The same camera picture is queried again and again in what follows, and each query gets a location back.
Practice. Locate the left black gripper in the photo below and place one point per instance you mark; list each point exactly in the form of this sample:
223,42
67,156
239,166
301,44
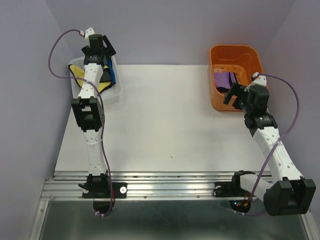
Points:
110,51

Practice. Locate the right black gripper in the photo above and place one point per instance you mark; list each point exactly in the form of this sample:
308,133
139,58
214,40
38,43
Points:
236,89

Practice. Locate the black and purple towel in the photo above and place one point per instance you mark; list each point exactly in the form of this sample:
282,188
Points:
224,80

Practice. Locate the yellow towel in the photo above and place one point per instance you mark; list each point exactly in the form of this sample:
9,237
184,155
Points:
105,79

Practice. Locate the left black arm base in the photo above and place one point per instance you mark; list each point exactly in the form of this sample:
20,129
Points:
119,191

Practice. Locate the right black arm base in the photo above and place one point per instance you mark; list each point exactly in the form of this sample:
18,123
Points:
225,189

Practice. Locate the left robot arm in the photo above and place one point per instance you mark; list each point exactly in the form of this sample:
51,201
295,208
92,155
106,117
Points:
89,114

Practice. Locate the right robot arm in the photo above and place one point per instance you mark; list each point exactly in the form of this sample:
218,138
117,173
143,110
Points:
290,193

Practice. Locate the blue towel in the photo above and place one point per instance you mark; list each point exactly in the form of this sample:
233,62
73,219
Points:
109,65

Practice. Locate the orange plastic basket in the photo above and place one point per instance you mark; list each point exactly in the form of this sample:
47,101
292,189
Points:
243,60

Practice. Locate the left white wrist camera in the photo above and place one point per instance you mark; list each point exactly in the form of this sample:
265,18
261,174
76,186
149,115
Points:
86,33

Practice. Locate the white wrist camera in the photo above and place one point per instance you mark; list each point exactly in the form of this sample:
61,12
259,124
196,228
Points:
86,33
257,79

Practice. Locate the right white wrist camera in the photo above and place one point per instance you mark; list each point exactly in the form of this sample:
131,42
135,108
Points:
257,79

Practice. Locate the aluminium mounting rail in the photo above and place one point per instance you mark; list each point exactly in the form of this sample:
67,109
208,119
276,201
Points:
141,186

